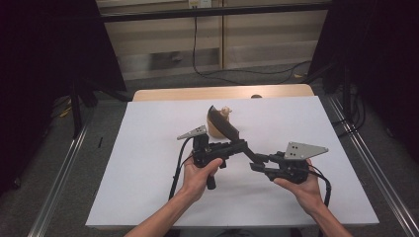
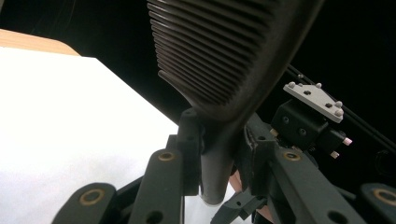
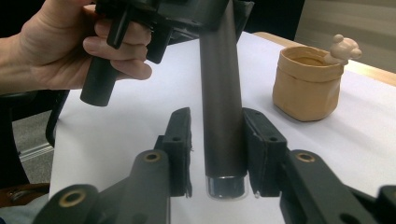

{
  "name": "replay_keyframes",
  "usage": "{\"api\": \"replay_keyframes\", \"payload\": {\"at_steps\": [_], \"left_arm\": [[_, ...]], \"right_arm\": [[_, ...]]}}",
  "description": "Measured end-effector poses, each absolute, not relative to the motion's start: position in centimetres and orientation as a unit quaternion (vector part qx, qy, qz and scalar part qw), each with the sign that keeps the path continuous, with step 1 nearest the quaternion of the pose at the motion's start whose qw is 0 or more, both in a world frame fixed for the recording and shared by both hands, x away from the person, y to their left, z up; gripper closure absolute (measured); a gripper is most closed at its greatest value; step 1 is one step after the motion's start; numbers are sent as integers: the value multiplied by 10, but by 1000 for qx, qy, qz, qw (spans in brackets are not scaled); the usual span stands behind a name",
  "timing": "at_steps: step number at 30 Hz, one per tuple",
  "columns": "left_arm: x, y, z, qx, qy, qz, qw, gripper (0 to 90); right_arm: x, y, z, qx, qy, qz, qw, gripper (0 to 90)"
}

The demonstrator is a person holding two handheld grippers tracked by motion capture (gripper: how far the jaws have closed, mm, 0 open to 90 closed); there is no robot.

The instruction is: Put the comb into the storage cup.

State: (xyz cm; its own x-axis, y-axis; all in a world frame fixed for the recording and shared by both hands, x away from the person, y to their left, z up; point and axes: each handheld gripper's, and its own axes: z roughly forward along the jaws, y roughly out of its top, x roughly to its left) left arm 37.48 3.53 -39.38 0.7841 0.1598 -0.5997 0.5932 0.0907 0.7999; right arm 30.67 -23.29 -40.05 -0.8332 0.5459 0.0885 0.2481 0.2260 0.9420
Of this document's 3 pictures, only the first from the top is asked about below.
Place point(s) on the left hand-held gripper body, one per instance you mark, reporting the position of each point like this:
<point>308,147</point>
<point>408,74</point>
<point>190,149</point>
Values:
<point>206,151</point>

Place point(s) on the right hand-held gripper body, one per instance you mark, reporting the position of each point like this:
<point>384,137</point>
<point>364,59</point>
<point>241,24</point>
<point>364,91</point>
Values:
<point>291,164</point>

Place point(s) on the tan cup with figure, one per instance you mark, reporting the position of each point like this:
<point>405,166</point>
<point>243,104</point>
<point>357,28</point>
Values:
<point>213,130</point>

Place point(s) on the person's left hand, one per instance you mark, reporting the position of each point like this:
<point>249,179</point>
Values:
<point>197,179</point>

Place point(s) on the person's right hand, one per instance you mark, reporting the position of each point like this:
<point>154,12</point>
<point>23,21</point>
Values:
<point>306,192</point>

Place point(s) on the white table sheet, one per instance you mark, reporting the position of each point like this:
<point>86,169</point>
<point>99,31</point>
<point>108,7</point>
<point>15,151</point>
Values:
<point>131,184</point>

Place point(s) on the black metal stand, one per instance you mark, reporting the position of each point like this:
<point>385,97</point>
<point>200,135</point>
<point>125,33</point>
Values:
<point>76,108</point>
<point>346,95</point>

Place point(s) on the small black floor scrap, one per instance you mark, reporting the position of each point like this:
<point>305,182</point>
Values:
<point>100,142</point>

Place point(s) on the black horizontal bar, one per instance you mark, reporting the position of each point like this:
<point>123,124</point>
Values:
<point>214,12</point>

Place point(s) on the dark curtain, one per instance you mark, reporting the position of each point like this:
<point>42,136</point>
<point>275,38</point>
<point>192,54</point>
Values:
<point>46,65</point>
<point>382,59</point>

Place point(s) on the aluminium rail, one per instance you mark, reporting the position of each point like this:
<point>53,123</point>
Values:
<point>378,171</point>
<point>56,187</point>

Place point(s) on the white wall socket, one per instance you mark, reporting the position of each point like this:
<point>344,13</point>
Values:
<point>199,3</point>

